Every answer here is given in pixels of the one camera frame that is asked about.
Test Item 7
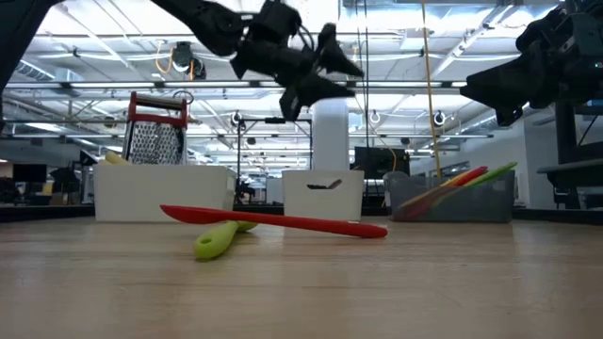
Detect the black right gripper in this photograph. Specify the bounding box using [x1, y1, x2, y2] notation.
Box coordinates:
[460, 8, 585, 127]

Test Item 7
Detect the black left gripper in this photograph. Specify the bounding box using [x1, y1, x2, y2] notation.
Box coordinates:
[230, 23, 365, 121]

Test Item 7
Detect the green silicone spatula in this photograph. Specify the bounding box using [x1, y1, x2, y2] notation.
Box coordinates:
[431, 161, 518, 208]

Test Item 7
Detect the red silicone spoon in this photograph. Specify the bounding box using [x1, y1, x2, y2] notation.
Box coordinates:
[159, 203, 389, 239]
[398, 165, 490, 220]

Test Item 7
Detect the white structural column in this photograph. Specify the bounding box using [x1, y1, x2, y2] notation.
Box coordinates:
[313, 98, 350, 171]

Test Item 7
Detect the grey desk cart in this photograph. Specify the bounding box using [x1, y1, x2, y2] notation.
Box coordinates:
[536, 157, 603, 208]

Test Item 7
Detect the grey translucent plastic bin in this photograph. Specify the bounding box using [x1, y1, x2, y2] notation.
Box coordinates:
[383, 169, 515, 223]

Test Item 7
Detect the red metal box grater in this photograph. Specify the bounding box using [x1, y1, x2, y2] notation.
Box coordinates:
[121, 91, 189, 166]

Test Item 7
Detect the lime green silicone spoon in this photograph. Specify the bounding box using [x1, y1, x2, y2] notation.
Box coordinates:
[194, 219, 259, 261]

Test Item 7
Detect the wide white plastic bin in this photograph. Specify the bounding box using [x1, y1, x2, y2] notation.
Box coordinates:
[92, 163, 236, 223]

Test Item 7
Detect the black rig frame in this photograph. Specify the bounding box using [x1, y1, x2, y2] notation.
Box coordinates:
[235, 117, 315, 199]

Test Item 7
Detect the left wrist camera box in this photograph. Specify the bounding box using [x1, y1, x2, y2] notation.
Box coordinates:
[247, 0, 302, 48]

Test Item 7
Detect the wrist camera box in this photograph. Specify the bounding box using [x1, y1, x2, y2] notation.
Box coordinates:
[247, 0, 302, 48]
[572, 11, 603, 65]

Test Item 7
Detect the black hanging cable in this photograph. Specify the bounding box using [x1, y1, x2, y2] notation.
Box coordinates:
[355, 0, 371, 199]

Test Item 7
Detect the yellow hanging cable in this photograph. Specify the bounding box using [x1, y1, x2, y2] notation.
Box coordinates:
[420, 0, 444, 180]

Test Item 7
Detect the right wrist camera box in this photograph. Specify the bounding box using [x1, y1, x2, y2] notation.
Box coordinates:
[572, 11, 603, 65]

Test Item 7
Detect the white bin with handle slots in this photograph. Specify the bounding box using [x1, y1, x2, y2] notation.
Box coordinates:
[281, 169, 366, 222]

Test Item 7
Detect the ceiling cable reel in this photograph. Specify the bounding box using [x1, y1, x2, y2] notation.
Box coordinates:
[171, 40, 207, 80]

